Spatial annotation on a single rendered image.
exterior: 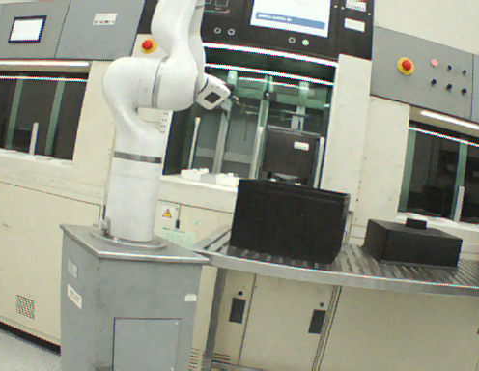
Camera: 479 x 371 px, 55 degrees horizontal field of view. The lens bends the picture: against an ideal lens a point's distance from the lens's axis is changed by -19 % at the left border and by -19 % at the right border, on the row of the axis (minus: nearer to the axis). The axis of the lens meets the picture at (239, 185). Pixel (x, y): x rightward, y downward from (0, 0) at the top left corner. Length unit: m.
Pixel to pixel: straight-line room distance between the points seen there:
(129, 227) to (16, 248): 1.13
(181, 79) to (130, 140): 0.17
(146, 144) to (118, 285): 0.31
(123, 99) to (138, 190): 0.20
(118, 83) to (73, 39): 0.97
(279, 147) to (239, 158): 0.43
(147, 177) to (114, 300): 0.29
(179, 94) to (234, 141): 1.63
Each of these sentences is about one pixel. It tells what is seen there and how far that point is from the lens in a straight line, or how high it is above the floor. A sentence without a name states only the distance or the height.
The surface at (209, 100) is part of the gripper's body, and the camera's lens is 1.83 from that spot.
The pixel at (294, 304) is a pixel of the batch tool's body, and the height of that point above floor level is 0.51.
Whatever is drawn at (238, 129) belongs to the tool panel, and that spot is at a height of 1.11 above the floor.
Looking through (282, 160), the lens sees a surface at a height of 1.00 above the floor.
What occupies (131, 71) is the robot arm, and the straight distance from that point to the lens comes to 1.21.
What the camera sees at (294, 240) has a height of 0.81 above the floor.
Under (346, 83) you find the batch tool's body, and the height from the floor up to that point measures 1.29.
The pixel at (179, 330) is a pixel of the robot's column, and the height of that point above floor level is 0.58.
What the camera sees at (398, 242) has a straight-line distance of 1.53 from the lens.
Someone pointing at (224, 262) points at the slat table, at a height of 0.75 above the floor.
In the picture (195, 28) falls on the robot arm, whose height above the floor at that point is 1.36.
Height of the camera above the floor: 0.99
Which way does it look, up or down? 3 degrees down
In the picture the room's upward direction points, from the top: 9 degrees clockwise
